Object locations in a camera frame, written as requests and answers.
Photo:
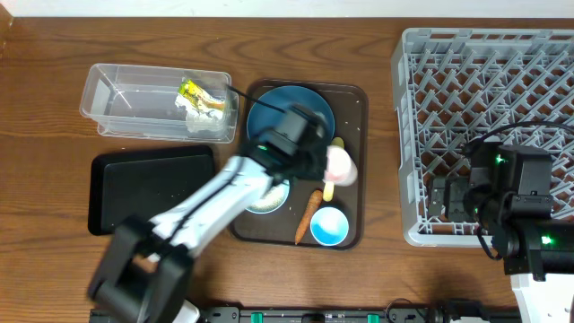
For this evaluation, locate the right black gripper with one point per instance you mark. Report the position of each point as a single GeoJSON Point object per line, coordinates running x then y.
{"type": "Point", "coordinates": [458, 189]}

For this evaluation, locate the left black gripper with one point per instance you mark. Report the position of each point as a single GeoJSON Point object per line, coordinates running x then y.
{"type": "Point", "coordinates": [321, 160]}

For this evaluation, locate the pink plastic cup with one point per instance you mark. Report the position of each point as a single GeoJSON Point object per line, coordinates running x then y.
{"type": "Point", "coordinates": [340, 168]}

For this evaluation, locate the white tissue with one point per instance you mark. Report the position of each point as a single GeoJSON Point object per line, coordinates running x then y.
{"type": "Point", "coordinates": [201, 113]}

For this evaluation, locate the yellow green snack wrapper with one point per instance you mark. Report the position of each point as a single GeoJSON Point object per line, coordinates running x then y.
{"type": "Point", "coordinates": [199, 94]}

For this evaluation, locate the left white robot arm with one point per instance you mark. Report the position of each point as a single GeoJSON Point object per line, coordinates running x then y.
{"type": "Point", "coordinates": [145, 271]}

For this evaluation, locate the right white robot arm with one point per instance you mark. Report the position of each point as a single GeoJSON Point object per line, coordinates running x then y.
{"type": "Point", "coordinates": [507, 193]}

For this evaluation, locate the grey dishwasher rack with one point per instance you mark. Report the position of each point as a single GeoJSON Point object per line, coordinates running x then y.
{"type": "Point", "coordinates": [451, 86]}

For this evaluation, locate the yellow plastic spoon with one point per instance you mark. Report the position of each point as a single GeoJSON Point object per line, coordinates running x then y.
{"type": "Point", "coordinates": [328, 191]}

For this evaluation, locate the orange carrot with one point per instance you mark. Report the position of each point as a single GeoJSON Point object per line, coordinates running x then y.
{"type": "Point", "coordinates": [313, 204]}

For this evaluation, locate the light blue rice bowl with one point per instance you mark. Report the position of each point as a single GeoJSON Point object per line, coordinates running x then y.
{"type": "Point", "coordinates": [272, 200]}

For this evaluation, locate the dark brown serving tray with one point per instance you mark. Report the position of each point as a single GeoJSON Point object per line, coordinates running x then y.
{"type": "Point", "coordinates": [350, 108]}

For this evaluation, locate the dark blue plate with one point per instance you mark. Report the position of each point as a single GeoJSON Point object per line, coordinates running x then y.
{"type": "Point", "coordinates": [269, 112]}

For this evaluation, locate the light blue plastic cup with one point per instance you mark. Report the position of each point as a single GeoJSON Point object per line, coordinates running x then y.
{"type": "Point", "coordinates": [329, 226]}

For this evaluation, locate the black plastic bin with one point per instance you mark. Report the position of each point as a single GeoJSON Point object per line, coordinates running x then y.
{"type": "Point", "coordinates": [144, 183]}

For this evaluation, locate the clear plastic bin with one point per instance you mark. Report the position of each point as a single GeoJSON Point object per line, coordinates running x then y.
{"type": "Point", "coordinates": [138, 101]}

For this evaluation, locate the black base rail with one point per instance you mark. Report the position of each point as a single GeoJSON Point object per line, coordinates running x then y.
{"type": "Point", "coordinates": [397, 311]}

